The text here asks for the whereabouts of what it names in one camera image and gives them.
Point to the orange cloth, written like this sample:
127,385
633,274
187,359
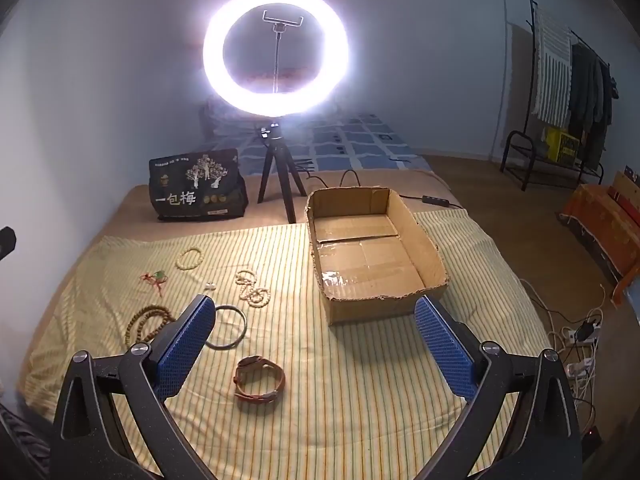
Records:
600,230

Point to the dark quilted clothing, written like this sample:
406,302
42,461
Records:
20,445

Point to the brown leather watch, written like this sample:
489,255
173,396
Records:
250,362

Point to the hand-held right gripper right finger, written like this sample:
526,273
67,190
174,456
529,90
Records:
445,350

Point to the dark hanging clothes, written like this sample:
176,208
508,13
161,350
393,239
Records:
590,95

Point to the grey bangle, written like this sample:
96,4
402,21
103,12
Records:
244,322

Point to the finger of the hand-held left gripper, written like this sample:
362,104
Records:
7,241

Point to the cardboard box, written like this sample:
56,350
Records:
370,265

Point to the yellow box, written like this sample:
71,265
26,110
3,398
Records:
562,145

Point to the black clothes rack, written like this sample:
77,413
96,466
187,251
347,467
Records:
520,152

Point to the white power strip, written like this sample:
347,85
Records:
580,367
570,336

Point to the yellow striped cloth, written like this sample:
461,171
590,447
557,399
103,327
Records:
350,385

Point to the black snack bag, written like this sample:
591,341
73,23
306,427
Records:
197,185

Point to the striped hanging towel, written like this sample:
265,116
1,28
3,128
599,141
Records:
552,70

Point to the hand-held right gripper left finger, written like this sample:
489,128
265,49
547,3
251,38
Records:
182,350

